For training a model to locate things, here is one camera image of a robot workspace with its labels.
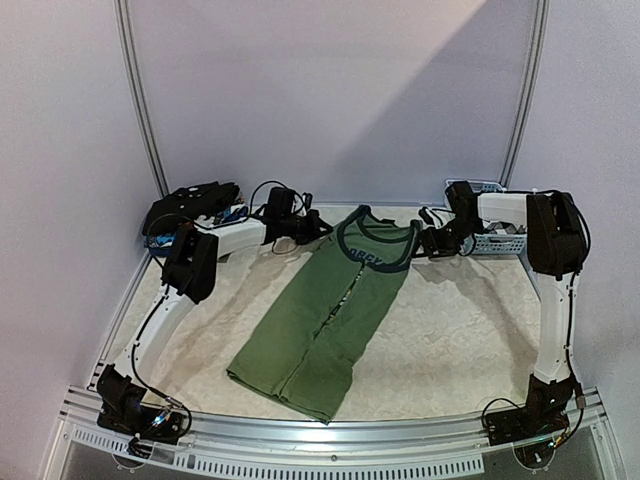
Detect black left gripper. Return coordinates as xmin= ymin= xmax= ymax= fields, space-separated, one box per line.
xmin=280 ymin=209 xmax=331 ymax=245

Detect black trousers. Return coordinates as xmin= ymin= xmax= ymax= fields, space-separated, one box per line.
xmin=142 ymin=181 xmax=243 ymax=236

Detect green cloth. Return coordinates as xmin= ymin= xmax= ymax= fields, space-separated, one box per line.
xmin=226 ymin=205 xmax=422 ymax=424

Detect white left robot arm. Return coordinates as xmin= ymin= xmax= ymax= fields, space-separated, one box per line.
xmin=96 ymin=181 xmax=332 ymax=434

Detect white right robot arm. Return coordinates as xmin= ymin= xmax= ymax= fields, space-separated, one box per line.
xmin=414 ymin=181 xmax=591 ymax=436

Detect light blue plastic basket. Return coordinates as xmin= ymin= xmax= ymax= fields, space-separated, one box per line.
xmin=444 ymin=178 xmax=526 ymax=256

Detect black white checked cloth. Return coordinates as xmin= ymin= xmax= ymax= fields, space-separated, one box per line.
xmin=484 ymin=222 xmax=526 ymax=235

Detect colourful patterned folded shorts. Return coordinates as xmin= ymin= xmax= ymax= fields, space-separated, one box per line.
xmin=144 ymin=209 xmax=249 ymax=251

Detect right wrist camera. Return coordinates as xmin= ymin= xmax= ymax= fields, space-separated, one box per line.
xmin=418 ymin=206 xmax=445 ymax=228

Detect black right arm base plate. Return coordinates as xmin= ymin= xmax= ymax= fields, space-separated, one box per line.
xmin=481 ymin=395 xmax=587 ymax=450

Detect aluminium front rail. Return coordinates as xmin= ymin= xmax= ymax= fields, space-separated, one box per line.
xmin=42 ymin=387 xmax=627 ymax=479

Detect right aluminium frame post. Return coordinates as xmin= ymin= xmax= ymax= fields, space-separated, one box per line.
xmin=499 ymin=0 xmax=549 ymax=187

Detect aluminium frame post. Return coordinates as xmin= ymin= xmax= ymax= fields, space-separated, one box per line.
xmin=114 ymin=0 xmax=169 ymax=197
xmin=499 ymin=0 xmax=549 ymax=187

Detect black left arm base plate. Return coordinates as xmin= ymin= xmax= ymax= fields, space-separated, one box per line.
xmin=96 ymin=364 xmax=193 ymax=445

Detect left aluminium frame post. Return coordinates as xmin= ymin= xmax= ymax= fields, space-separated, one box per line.
xmin=114 ymin=0 xmax=169 ymax=197

